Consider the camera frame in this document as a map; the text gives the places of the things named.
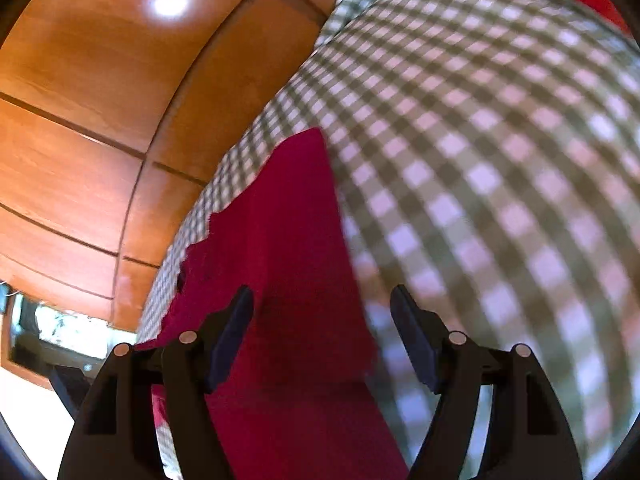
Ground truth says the wooden framed window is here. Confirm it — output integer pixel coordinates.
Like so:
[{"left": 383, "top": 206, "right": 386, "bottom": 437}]
[{"left": 0, "top": 282, "right": 118, "bottom": 393}]

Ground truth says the dark red cloth garment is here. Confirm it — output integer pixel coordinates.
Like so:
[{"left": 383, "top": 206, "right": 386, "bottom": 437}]
[{"left": 134, "top": 127, "right": 411, "bottom": 480}]

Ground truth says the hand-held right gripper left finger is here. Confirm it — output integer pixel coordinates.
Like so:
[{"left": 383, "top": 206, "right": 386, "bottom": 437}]
[{"left": 57, "top": 285, "right": 254, "bottom": 480}]

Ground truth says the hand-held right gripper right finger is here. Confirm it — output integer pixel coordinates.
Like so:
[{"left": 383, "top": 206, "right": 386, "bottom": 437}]
[{"left": 390, "top": 284, "right": 586, "bottom": 480}]

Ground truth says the green white checked blanket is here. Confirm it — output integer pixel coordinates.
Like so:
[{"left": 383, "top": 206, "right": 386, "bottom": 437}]
[{"left": 137, "top": 0, "right": 640, "bottom": 480}]

